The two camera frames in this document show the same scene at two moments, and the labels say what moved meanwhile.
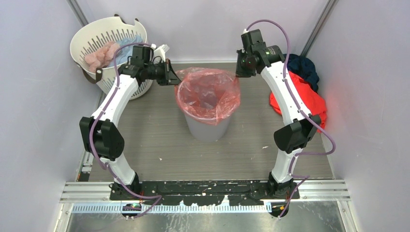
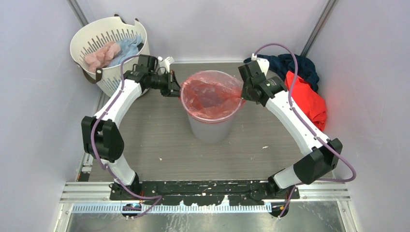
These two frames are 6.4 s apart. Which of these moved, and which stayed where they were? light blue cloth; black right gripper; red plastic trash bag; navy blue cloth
Moved: black right gripper
Stayed: light blue cloth; red plastic trash bag; navy blue cloth
